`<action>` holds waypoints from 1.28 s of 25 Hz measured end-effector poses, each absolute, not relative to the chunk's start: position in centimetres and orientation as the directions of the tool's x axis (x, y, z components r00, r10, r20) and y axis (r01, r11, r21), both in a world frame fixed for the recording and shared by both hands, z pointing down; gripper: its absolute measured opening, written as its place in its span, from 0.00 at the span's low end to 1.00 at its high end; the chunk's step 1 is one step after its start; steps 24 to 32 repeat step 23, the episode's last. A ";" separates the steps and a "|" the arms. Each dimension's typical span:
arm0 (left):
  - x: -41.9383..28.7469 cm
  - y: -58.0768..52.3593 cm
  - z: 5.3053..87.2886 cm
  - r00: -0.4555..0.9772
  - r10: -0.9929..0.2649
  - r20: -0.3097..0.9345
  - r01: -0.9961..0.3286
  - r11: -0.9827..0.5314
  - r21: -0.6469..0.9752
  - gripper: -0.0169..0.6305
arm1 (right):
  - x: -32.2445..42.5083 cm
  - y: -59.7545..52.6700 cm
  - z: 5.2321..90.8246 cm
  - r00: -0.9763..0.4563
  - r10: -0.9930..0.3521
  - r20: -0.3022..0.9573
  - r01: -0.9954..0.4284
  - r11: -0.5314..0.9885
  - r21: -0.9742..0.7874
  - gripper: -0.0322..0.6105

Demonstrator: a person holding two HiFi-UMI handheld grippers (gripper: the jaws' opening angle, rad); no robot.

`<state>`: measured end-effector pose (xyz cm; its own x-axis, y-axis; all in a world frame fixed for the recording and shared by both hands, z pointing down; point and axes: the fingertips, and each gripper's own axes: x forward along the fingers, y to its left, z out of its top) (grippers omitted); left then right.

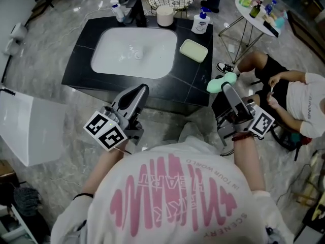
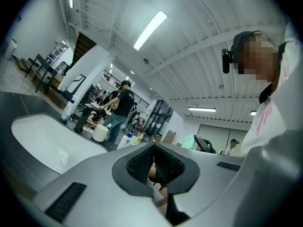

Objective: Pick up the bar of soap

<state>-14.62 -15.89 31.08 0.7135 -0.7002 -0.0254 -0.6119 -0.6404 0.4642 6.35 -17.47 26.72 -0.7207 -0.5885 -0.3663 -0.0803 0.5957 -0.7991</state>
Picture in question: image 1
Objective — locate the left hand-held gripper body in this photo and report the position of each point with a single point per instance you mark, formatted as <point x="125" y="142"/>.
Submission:
<point x="109" y="132"/>

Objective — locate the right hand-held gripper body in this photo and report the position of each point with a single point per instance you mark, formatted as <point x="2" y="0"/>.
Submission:
<point x="261" y="122"/>

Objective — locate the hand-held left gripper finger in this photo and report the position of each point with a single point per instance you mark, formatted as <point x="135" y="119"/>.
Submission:
<point x="124" y="93"/>
<point x="142" y="98"/>

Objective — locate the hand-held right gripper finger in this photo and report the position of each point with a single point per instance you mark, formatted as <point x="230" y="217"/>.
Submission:
<point x="233" y="98"/>

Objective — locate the person's left forearm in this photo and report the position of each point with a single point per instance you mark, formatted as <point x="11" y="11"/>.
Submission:
<point x="106" y="166"/>

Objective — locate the person's right forearm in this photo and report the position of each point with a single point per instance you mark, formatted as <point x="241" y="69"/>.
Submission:
<point x="247" y="164"/>

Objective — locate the white pump soap bottle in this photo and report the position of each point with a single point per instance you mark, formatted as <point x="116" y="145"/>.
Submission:
<point x="200" y="22"/>

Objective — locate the white sink basin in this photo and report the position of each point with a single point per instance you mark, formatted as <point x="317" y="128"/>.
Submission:
<point x="134" y="52"/>

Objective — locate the black marble sink counter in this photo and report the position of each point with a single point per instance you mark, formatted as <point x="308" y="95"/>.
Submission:
<point x="193" y="80"/>

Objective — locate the white card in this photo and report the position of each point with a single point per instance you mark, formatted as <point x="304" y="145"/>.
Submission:
<point x="231" y="47"/>

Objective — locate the round white side table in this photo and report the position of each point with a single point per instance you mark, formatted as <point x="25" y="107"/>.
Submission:
<point x="254" y="22"/>

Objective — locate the white box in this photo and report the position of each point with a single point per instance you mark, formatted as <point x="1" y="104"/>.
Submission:
<point x="30" y="126"/>

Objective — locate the black phone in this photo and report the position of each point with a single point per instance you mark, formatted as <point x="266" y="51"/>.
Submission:
<point x="270" y="28"/>

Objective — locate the black faucet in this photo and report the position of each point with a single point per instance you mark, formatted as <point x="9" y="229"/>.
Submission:
<point x="135" y="11"/>

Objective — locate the white spray bottle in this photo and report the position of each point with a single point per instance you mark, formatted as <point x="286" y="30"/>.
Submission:
<point x="117" y="10"/>

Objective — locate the beige cylindrical cup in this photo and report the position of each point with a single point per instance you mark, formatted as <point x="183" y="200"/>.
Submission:
<point x="165" y="15"/>

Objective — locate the teal cloth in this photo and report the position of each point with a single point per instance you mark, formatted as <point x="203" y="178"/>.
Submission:
<point x="279" y="22"/>

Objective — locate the dark glass bottle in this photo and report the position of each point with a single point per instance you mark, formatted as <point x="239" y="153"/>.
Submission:
<point x="255" y="10"/>

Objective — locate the person's white pink-printed shirt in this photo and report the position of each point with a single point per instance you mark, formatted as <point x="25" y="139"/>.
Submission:
<point x="177" y="199"/>

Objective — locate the blue bottle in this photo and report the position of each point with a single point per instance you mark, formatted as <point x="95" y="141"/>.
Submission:
<point x="270" y="6"/>

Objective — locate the grey knit hat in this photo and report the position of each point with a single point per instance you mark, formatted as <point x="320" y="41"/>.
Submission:
<point x="25" y="202"/>

